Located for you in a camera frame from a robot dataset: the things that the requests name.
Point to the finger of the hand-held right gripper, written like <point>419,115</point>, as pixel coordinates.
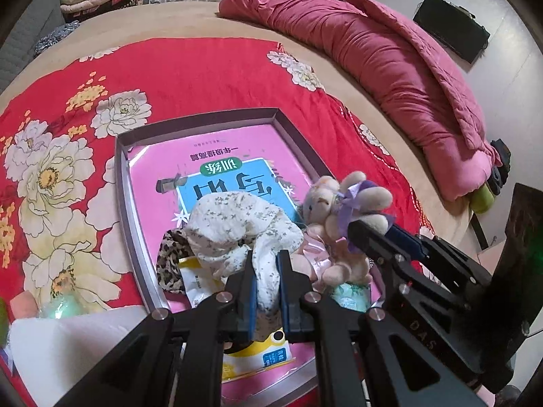
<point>382,254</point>
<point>403,235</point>

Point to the beige bed sheet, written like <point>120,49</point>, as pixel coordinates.
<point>169,21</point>

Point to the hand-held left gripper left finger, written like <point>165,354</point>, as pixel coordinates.
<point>250,292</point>

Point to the beige plush bunny toy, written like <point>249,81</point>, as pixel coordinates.
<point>326,203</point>

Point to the dark patterned cloth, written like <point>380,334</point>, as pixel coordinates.
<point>57,38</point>

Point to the red floral blanket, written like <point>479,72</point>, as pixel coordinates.
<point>191,80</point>

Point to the dark clothes heap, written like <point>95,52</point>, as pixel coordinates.
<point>500,161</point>

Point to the grey quilted headboard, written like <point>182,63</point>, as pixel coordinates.
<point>17,51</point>

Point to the green cushion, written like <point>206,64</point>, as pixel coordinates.
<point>483,199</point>

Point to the pink quilt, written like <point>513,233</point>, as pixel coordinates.
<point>382,72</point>

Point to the pale green tissue pack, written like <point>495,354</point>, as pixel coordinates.
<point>350,296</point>

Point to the light green packet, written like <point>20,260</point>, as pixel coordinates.
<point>61,308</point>

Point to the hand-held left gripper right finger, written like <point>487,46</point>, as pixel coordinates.
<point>285,296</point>

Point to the pink book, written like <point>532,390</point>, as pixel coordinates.
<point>161,169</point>

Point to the pink makeup sponge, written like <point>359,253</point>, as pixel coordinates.
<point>24,304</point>

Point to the leopard print cloth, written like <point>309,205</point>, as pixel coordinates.
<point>169,263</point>

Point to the brown box tray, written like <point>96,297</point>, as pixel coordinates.
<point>123,178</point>

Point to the black television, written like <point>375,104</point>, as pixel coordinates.
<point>452,27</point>

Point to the white floral cloth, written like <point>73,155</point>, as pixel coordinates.
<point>229,229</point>

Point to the yellow packet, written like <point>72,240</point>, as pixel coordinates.
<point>199,288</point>

